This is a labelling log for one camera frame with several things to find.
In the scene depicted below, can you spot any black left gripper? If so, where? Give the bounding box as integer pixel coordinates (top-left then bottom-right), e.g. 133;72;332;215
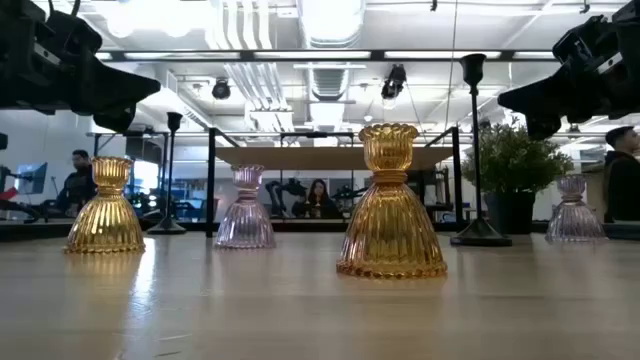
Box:
17;29;162;135

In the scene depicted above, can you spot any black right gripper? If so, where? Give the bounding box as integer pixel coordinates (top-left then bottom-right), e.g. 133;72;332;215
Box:
496;49;632;142

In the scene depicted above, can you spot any tall black metal candlestick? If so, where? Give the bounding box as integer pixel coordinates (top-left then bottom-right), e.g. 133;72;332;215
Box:
449;53;514;248
147;111;188;236

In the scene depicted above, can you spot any pink ribbed glass candle holder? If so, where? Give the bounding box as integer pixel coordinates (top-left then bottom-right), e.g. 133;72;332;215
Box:
544;173;608;245
214;164;277;250

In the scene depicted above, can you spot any amber ribbed glass candle holder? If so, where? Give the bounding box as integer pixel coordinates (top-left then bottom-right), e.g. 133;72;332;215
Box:
335;122;449;280
63;155;147;255

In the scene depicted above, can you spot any green potted plant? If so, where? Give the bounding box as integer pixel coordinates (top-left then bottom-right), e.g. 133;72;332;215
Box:
460;117;575;236

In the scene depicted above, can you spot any person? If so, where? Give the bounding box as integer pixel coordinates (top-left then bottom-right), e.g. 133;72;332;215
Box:
292;178;344;220
602;125;640;224
54;148;99;217

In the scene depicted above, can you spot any black ceiling spotlight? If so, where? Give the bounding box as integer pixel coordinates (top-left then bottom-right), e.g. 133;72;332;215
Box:
211;77;232;101

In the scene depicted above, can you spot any background computer monitor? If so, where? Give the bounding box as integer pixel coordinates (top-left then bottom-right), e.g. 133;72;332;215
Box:
14;161;49;196

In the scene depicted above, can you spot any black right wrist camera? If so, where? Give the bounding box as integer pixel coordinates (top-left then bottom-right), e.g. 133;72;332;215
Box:
551;14;609;72

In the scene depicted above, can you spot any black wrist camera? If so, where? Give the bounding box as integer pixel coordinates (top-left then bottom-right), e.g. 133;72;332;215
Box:
551;14;609;72
45;11;104;65

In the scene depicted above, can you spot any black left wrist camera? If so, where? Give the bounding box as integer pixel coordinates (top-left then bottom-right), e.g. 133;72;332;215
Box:
45;11;104;65

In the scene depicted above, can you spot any black aluminium rig frame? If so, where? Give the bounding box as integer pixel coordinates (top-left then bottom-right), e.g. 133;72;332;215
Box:
0;48;640;242

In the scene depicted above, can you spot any black overhead camera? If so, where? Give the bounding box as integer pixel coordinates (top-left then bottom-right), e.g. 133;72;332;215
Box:
380;63;408;101

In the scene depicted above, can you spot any wooden shelf with black frame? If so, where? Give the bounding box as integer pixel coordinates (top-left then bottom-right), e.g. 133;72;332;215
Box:
205;126;465;239

